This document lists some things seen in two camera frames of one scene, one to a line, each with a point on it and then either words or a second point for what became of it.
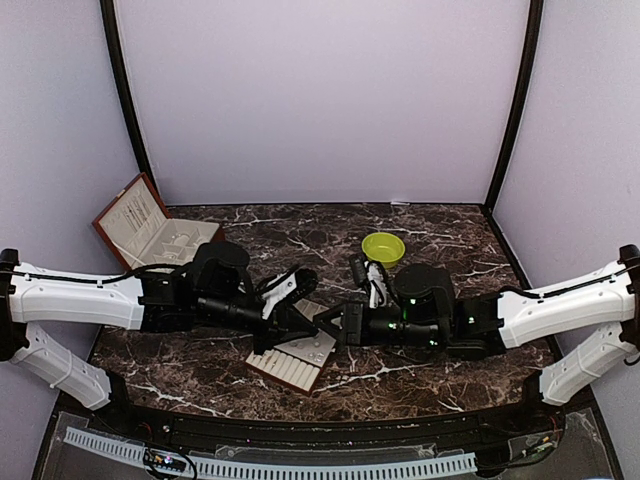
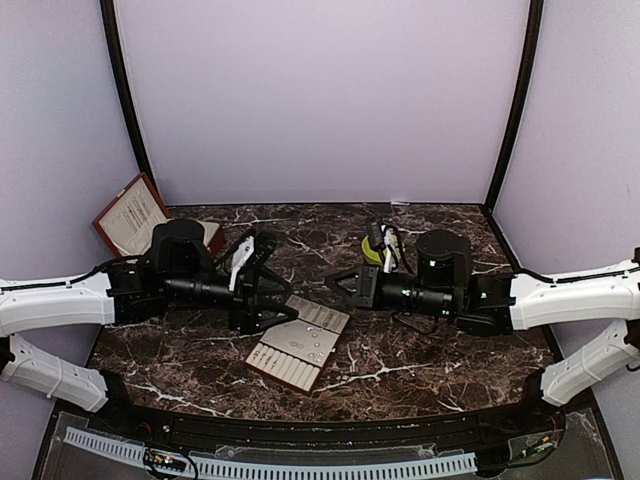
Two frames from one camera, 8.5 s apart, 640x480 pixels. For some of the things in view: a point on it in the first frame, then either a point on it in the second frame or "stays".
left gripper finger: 280,340 to 254,320
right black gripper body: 362,334 to 435,301
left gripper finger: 303,320 to 271,285
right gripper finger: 325,319 to 346,285
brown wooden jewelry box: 139,230 stays
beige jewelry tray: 296,363 stays
